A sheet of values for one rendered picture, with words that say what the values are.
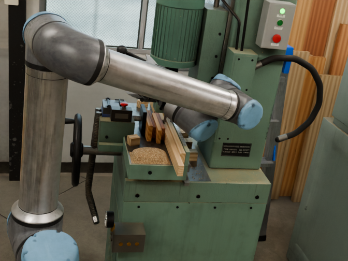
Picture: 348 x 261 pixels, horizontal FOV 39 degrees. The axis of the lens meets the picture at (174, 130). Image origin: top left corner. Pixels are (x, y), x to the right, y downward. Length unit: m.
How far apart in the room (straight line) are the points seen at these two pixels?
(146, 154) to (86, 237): 1.22
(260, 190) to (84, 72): 1.03
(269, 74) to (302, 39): 1.45
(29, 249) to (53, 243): 0.06
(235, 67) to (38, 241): 0.87
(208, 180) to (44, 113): 0.80
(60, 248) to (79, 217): 1.64
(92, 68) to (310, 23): 2.37
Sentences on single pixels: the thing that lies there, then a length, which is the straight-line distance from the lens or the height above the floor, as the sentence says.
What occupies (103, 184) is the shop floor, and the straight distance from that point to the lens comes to 3.36.
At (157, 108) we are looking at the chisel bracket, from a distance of 1.90.
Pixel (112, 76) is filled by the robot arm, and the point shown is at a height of 1.33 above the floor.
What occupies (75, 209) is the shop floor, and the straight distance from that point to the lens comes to 3.09.
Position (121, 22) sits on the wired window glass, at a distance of 3.18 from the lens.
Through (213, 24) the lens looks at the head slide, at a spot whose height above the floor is 1.37.
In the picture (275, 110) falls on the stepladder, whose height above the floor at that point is 0.80.
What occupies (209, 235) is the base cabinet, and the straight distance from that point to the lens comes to 2.02.
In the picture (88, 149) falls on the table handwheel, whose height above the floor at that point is 0.82.
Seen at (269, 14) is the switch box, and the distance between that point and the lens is 1.76.
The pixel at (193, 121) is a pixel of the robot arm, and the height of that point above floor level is 1.13.
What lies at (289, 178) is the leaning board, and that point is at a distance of 3.53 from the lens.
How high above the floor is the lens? 1.70
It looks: 23 degrees down
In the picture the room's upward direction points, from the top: 8 degrees clockwise
